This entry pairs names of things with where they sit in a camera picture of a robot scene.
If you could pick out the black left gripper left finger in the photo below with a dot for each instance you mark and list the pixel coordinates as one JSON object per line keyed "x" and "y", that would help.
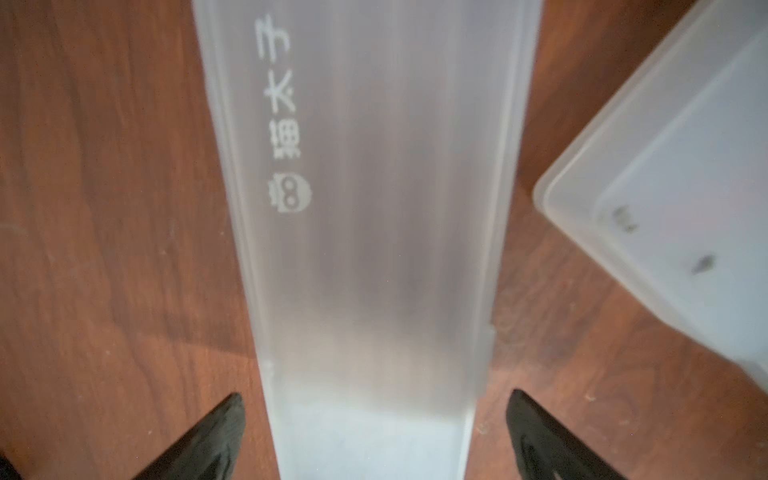
{"x": 208, "y": 450}

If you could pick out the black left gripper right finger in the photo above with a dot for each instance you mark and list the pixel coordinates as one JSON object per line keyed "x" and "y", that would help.
{"x": 545, "y": 449}

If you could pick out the clear pencil case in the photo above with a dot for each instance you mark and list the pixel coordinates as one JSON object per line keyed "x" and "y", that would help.
{"x": 666, "y": 187}

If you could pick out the clear pencil case rounded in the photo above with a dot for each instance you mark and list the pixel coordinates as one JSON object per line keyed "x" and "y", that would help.
{"x": 369, "y": 150}

